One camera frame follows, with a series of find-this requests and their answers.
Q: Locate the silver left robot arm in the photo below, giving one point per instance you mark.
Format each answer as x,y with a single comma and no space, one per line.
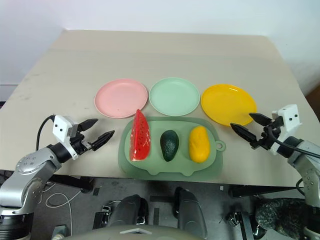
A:
27,162

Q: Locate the dark green avocado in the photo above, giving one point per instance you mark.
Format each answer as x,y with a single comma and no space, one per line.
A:
169,146

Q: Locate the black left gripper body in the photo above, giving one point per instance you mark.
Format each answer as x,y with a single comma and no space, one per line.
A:
80,145

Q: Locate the grey robot torso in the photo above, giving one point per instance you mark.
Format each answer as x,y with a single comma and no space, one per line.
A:
140,233

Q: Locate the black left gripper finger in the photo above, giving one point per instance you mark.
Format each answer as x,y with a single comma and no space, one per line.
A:
87,123
102,140

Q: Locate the green silicone tray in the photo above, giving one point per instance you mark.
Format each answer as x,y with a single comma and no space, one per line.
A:
175,170

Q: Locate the light green round plate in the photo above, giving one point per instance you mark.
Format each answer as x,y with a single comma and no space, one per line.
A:
174,96

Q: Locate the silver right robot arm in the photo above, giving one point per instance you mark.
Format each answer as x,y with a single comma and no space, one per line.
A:
303,160

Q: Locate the dark speckled rounded shape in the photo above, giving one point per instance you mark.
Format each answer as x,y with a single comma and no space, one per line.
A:
280,215

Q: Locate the dark rounded robot leg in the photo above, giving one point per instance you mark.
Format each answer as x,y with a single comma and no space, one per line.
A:
130,210
190,210

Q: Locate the red watermelon slice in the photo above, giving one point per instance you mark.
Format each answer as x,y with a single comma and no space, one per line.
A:
140,140

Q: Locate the yellow round plate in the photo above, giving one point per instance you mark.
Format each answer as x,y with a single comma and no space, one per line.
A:
227,103

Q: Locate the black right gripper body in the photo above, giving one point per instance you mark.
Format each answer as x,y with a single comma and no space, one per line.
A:
268,136

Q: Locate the yellow mango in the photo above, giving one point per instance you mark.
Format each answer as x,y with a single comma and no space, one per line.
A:
199,145

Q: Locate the pink round plate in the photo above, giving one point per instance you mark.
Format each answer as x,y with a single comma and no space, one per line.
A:
121,97

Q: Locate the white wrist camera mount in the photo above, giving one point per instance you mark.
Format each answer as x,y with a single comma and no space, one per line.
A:
291,117
61,126

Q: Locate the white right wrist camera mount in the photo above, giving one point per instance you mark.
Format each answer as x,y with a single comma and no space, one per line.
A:
291,117

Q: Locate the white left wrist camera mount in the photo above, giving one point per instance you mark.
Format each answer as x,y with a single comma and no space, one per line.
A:
61,126

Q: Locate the black table frame bar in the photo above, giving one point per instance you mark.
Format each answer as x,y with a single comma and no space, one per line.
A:
262,191
72,181

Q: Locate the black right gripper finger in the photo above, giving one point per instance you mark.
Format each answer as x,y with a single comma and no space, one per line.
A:
245,132
261,118

